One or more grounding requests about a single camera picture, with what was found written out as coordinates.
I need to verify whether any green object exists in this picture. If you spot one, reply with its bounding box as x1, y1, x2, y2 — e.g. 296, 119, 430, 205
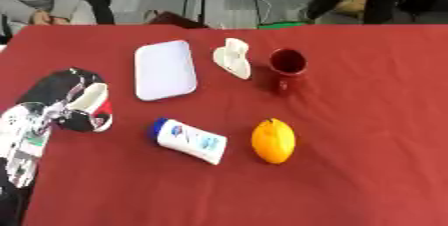
257, 21, 312, 31

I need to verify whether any white and red small container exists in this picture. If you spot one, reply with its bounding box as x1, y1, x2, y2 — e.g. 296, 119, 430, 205
68, 82, 116, 133

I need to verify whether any dark red mug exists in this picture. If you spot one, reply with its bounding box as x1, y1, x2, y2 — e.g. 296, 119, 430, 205
267, 48, 310, 97

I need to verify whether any white bottle with blue cap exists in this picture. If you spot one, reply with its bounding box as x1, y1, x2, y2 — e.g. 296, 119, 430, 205
150, 117, 230, 166

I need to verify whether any white cable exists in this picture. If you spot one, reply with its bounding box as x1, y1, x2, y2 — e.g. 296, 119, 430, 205
224, 0, 275, 22

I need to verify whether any orange toy fruit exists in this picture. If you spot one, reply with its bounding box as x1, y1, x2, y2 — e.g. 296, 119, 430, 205
250, 117, 298, 165

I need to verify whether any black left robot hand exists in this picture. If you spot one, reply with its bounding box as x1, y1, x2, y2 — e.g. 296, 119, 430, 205
14, 67, 116, 134

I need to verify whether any white rectangular tray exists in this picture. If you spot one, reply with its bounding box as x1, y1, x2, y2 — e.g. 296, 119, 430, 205
133, 39, 200, 102

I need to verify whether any white crumpled toy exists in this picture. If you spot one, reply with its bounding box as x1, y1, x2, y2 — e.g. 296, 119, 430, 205
211, 37, 254, 81

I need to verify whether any dark red bag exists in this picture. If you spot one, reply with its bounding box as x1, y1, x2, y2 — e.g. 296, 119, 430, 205
147, 10, 210, 30

